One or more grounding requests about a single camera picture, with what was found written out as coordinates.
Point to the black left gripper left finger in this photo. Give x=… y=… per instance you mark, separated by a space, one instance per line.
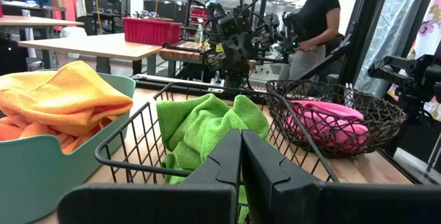
x=206 y=196

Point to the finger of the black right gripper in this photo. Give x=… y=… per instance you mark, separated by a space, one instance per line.
x=213 y=59
x=262 y=35

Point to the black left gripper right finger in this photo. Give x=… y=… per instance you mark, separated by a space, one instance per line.
x=293 y=200

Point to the green microfiber towel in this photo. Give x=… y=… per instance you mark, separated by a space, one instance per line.
x=193 y=124

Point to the pink microfiber towel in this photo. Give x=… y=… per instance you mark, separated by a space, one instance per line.
x=330 y=112

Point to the yellow microfiber towel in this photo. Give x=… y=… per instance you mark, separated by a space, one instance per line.
x=62 y=93

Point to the orange microfiber towel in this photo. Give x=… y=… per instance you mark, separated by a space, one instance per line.
x=34 y=131

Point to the black background robot arm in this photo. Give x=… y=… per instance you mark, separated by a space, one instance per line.
x=287 y=27

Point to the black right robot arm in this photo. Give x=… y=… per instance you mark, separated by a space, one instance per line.
x=237 y=76

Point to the butcher block table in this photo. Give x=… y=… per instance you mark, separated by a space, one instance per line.
x=179 y=54

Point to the person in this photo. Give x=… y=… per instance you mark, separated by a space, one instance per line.
x=317 y=13

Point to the red plastic crate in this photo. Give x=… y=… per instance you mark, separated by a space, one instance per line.
x=151 y=31

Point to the light wooden table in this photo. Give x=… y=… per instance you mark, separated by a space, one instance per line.
x=96 y=46
x=34 y=20

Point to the dark woven wicker basket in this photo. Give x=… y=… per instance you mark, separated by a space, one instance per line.
x=382 y=120

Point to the grey teal curtain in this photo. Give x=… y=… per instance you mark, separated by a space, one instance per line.
x=389 y=38

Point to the white chair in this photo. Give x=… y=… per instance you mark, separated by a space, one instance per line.
x=72 y=32

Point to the floral print curtain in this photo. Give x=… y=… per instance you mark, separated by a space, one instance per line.
x=429 y=27

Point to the teal plastic bin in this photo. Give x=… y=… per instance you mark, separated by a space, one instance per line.
x=34 y=182

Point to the black frame post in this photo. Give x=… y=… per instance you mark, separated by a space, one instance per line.
x=361 y=17

